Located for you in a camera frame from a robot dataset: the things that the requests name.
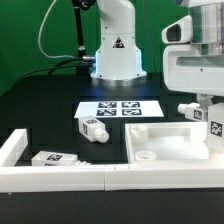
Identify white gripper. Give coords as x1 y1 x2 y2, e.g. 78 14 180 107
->
163 44 224 112

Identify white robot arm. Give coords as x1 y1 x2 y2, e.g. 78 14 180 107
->
91 0 224 104

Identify white sheet with tags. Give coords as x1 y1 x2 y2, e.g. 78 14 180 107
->
74 101 163 118

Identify white U-shaped fence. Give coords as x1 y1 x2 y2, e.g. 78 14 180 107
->
0 129 224 193

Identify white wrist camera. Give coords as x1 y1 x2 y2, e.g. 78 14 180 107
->
162 15 193 44

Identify black camera pole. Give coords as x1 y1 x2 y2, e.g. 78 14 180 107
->
71 0 96 76

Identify black cables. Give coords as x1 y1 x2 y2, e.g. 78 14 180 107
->
13 56 98 88

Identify grey cable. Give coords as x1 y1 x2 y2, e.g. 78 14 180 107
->
37 0 84 61

